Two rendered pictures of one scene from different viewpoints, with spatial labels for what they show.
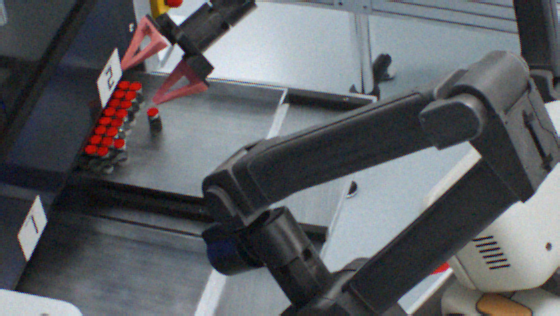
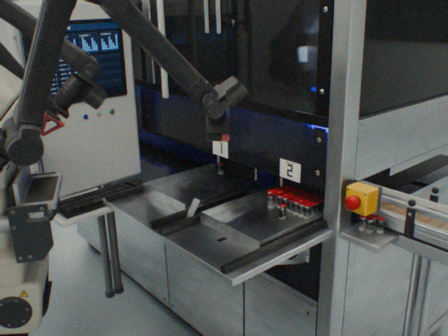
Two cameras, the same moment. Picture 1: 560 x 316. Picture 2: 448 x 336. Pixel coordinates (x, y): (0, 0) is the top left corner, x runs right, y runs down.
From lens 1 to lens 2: 2.48 m
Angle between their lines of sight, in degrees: 95
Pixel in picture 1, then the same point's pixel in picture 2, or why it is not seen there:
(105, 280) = (209, 191)
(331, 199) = (180, 243)
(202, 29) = not seen: hidden behind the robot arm
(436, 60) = not seen: outside the picture
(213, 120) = (271, 231)
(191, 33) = not seen: hidden behind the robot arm
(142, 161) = (265, 211)
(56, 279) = (223, 184)
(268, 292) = (155, 216)
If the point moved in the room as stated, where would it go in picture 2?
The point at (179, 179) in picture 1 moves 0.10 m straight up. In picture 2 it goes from (243, 215) to (242, 186)
